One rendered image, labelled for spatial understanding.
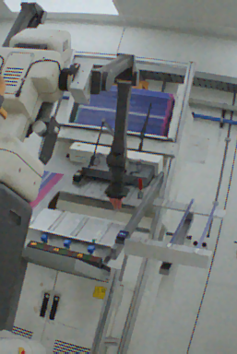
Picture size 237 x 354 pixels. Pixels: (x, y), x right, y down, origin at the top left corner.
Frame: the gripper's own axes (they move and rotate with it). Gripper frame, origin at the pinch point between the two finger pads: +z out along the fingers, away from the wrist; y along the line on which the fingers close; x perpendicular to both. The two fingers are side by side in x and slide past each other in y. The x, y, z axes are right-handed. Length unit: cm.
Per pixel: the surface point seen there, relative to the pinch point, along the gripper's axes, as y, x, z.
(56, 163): 46, -34, 3
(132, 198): -2.7, -13.2, 2.3
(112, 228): -2.7, 13.3, 2.2
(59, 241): 16.1, 29.3, 4.0
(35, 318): 31, 36, 53
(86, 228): 8.3, 17.4, 2.2
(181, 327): -20, -89, 160
